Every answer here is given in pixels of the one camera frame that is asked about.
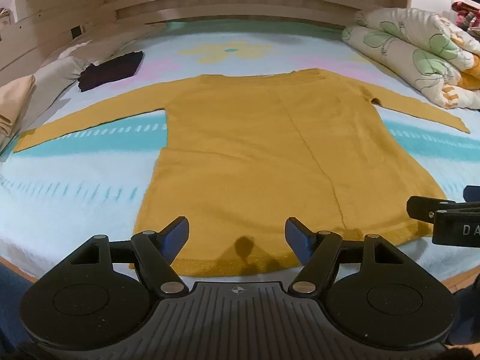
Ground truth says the wooden headboard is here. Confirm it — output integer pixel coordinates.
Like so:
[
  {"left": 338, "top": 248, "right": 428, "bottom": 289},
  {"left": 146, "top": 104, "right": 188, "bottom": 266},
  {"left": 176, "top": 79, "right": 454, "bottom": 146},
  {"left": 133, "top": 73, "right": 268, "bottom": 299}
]
[{"left": 0, "top": 0, "right": 410, "bottom": 80}]

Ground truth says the floral white folded duvet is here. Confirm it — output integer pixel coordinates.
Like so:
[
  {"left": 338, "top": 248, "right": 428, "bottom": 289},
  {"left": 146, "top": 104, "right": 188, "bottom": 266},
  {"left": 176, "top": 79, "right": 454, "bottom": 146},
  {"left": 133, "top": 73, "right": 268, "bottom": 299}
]
[{"left": 342, "top": 8, "right": 479, "bottom": 110}]

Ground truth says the mustard yellow knit sweater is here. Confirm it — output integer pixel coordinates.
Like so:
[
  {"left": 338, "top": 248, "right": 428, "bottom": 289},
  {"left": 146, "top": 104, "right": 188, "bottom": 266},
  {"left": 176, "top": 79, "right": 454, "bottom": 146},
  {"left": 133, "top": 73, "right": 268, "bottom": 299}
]
[{"left": 16, "top": 69, "right": 466, "bottom": 276}]

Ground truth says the folded dark maroon garment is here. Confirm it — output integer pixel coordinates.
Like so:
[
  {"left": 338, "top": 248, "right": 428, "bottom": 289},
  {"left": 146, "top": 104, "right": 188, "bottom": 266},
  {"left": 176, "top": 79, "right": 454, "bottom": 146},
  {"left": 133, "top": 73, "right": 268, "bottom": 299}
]
[{"left": 78, "top": 51, "right": 144, "bottom": 92}]

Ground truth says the black wall socket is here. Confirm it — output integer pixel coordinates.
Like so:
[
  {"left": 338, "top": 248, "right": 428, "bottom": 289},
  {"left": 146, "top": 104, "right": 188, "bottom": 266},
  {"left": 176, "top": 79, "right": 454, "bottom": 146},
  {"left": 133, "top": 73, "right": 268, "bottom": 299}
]
[{"left": 71, "top": 26, "right": 82, "bottom": 39}]

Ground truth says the grey white pillow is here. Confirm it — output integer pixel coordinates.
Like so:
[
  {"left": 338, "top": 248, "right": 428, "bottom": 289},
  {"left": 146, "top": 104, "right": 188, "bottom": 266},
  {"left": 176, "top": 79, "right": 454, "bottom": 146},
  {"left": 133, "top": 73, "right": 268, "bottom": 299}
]
[{"left": 13, "top": 56, "right": 89, "bottom": 136}]

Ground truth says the folded beige cloth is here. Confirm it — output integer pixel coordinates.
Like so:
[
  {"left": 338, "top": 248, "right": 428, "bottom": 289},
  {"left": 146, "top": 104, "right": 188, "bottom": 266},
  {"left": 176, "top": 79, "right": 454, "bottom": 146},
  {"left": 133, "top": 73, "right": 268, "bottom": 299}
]
[{"left": 0, "top": 75, "right": 36, "bottom": 137}]

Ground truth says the red clothes pile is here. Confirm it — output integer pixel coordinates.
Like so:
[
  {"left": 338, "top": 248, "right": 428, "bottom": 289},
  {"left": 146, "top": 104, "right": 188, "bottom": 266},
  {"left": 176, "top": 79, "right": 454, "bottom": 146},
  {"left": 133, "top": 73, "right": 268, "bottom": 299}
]
[{"left": 451, "top": 2, "right": 479, "bottom": 39}]

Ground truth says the white pillow near headboard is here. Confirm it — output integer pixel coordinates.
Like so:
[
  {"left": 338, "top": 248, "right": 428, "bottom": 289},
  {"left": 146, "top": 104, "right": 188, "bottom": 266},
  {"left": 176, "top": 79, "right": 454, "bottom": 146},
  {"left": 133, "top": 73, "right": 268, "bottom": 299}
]
[{"left": 42, "top": 23, "right": 165, "bottom": 66}]

